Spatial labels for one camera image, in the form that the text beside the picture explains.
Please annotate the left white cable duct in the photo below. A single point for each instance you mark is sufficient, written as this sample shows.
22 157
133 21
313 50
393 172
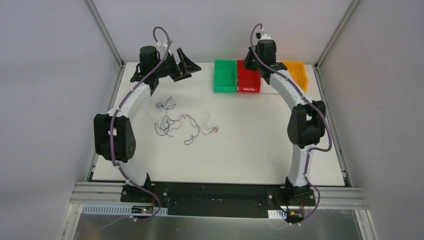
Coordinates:
123 210

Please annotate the yellow plastic bin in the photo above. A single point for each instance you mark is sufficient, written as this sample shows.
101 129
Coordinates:
298 73

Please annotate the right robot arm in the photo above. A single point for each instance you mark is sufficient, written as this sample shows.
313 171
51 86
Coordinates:
306 124

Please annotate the green plastic bin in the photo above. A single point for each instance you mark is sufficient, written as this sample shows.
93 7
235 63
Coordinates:
225 76

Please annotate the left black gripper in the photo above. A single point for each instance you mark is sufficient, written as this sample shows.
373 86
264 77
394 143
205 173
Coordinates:
180 68

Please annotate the right white cable duct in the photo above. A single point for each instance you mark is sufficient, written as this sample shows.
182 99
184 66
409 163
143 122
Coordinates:
277 214

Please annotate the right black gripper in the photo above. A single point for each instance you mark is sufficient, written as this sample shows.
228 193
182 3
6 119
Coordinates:
250 62

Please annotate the aluminium front frame rail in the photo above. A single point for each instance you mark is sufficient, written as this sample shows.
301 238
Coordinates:
339 198

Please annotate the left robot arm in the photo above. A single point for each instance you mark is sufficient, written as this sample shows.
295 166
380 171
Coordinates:
114 137

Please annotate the red plastic bin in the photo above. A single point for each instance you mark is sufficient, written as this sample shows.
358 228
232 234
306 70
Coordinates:
248 81

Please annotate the white cable duct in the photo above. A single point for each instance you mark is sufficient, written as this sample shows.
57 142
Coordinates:
123 210
277 214

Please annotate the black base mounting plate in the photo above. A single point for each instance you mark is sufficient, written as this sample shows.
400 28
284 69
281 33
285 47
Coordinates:
252 201

